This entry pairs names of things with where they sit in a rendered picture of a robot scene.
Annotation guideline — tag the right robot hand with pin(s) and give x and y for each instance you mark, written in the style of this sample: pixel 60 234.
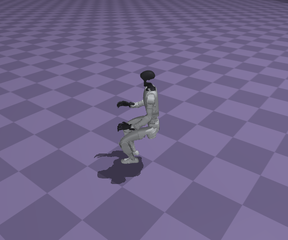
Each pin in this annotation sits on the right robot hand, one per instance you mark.
pixel 124 103

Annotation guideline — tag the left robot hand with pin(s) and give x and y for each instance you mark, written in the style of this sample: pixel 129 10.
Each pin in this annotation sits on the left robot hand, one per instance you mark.
pixel 125 126

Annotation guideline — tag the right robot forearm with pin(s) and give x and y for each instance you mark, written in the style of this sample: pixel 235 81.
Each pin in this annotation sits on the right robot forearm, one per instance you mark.
pixel 137 104

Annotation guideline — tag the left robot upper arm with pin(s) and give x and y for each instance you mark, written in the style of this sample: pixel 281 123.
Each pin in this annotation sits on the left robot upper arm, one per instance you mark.
pixel 150 100

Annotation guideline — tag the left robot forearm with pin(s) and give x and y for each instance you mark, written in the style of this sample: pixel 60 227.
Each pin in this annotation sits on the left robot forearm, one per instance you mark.
pixel 141 123

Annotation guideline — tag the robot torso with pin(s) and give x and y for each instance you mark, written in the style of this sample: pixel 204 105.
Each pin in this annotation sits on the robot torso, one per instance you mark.
pixel 154 121

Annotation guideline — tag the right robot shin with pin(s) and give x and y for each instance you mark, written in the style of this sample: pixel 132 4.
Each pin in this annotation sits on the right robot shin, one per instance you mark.
pixel 131 142

